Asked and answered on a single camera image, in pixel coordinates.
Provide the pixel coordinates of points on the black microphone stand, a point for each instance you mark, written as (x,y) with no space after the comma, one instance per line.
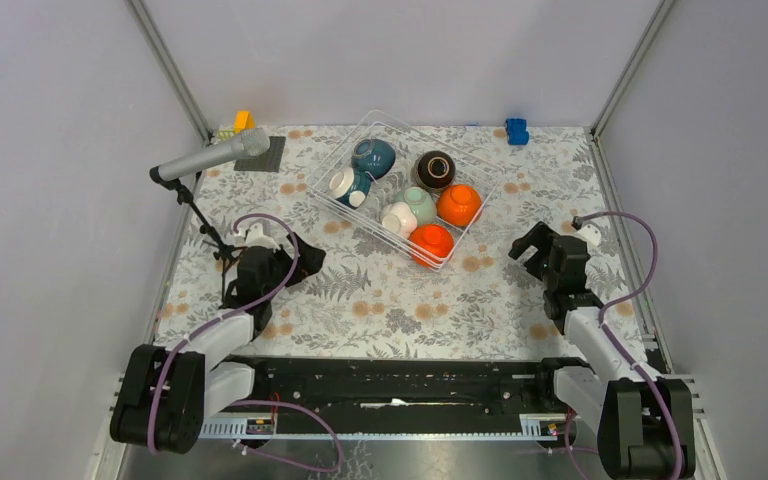
(225,253)

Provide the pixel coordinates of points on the yellow toy block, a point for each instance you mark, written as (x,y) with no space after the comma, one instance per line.
(243,121)

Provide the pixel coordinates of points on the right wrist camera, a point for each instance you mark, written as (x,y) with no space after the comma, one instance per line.
(587,231)

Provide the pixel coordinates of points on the black gold-rimmed bowl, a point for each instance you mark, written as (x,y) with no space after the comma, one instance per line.
(434,171)

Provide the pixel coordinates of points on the silver microphone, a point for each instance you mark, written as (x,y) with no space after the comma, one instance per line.
(246,144)

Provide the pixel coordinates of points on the dark blue glazed bowl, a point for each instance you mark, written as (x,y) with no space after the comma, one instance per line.
(374,157)

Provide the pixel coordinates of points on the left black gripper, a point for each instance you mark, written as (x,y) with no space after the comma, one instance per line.
(310,258)

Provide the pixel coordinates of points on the orange bowl lower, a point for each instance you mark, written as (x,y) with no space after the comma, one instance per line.
(432,245)

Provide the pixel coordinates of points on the light green toy block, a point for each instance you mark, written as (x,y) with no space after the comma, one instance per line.
(224,134)

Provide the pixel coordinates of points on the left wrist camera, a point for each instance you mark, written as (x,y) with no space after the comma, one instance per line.
(254,236)

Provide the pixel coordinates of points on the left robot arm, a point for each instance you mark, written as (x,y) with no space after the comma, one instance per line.
(168,392)

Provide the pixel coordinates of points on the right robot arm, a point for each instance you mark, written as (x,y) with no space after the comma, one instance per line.
(643,420)

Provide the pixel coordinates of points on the teal and white bowl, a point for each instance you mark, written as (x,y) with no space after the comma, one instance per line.
(349,187)

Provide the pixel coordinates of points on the orange bowl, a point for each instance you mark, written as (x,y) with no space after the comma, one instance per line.
(459,204)
(432,245)

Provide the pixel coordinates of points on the grey lego baseplate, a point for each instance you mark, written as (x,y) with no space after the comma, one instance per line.
(269,161)

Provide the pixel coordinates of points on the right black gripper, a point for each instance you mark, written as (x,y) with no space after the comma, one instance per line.
(540,237)

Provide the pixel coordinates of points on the blue toy block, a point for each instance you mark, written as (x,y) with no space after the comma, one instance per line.
(516,130)

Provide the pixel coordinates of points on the white wire dish rack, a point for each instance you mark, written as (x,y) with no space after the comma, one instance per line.
(409,144)

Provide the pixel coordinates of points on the orange bowl upper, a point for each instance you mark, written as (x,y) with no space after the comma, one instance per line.
(459,204)

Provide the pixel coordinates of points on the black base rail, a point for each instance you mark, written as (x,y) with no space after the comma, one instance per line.
(299,397)

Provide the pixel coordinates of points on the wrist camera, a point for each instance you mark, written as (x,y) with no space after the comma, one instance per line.
(587,231)
(254,236)

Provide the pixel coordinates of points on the pale green bowl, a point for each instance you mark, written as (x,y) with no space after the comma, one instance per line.
(420,202)

